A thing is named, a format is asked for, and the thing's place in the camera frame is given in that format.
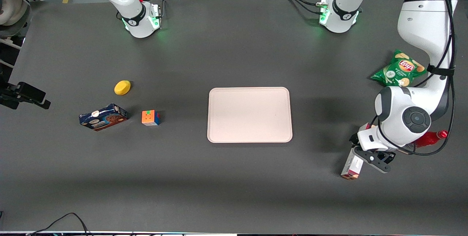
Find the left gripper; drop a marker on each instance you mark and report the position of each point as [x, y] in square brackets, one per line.
[353, 138]

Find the red cookie box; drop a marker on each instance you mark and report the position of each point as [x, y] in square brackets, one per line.
[351, 166]

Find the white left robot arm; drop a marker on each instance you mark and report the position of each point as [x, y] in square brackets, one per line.
[420, 24]

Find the beige plastic tray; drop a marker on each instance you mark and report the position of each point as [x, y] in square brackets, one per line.
[250, 115]

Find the blue cookie box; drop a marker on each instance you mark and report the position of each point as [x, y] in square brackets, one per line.
[104, 117]

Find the red soda bottle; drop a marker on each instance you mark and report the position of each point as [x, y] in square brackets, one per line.
[431, 139]

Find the green chips bag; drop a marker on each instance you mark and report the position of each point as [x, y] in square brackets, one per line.
[398, 69]

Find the colourful puzzle cube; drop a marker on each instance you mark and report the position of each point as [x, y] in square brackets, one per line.
[150, 118]

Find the yellow lemon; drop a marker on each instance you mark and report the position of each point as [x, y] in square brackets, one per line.
[122, 87]

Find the black clamp device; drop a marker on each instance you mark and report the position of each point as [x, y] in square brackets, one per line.
[25, 95]

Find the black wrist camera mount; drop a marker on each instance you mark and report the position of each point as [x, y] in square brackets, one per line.
[380, 161]

